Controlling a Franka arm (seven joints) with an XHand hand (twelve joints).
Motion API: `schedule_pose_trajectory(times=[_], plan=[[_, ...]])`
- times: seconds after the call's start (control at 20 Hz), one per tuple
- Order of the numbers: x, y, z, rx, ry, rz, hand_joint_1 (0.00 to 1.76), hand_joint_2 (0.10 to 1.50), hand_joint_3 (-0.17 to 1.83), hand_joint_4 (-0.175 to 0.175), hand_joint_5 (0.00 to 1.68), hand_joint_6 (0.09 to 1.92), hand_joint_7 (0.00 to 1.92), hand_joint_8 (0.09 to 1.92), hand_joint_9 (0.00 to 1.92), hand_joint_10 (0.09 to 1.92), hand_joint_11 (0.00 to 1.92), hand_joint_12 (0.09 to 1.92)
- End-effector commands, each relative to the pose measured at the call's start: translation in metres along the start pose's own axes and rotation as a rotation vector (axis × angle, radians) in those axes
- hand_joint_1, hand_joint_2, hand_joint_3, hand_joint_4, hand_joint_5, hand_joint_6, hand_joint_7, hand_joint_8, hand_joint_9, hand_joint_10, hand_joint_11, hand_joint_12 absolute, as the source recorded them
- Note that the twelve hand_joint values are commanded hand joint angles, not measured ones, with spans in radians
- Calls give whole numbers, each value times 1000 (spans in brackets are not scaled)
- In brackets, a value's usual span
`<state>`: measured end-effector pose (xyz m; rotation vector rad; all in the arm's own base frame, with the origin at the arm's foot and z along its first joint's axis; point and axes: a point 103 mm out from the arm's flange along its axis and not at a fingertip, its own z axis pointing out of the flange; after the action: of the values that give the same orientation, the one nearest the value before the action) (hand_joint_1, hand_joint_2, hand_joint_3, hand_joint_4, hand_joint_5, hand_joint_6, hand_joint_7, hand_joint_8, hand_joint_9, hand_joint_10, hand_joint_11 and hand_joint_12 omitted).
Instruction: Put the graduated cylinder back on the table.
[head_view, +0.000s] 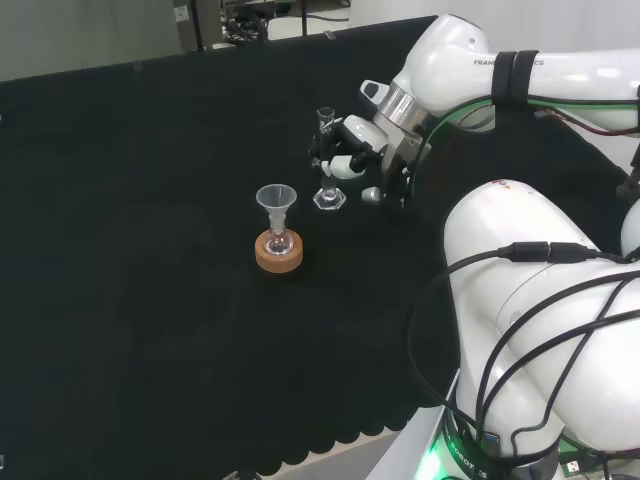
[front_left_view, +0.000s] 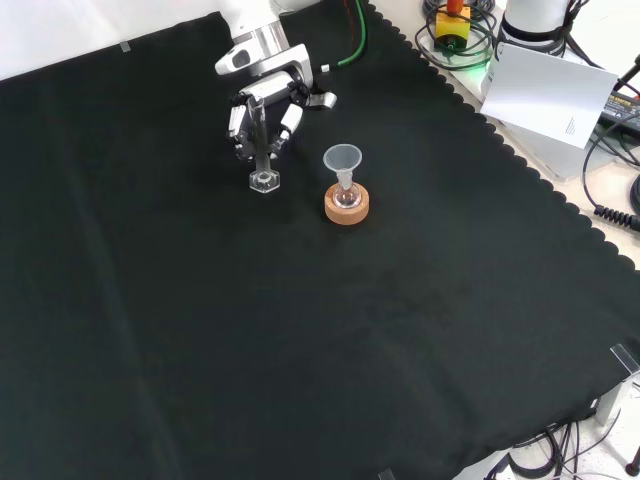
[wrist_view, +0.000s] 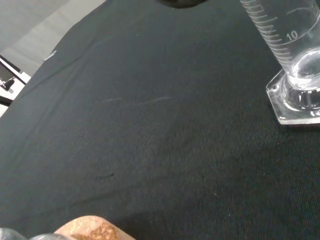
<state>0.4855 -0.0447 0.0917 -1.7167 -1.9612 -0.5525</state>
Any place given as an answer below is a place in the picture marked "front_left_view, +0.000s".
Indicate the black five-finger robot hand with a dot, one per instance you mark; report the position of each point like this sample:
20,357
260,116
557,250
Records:
270,87

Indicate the clear glass graduated cylinder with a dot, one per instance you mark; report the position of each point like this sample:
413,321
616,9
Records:
261,150

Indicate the clear plastic funnel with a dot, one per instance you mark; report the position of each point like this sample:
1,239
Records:
342,157

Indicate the small round-bottom glass flask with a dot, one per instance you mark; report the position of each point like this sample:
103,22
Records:
347,199

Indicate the grey tape strip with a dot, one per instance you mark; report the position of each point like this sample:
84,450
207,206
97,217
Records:
125,47

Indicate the yellow stop button box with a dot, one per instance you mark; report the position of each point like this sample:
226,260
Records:
452,31

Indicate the black bench cloth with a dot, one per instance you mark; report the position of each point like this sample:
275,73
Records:
200,300

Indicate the pale white board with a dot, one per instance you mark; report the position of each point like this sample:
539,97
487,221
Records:
545,92

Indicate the black power adapter yellow label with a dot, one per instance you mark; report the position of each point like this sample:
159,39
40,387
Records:
622,110

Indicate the clear tape strip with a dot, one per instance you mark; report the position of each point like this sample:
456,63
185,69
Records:
626,359
386,475

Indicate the aluminium bench frame post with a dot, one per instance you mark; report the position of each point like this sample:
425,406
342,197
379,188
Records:
617,400

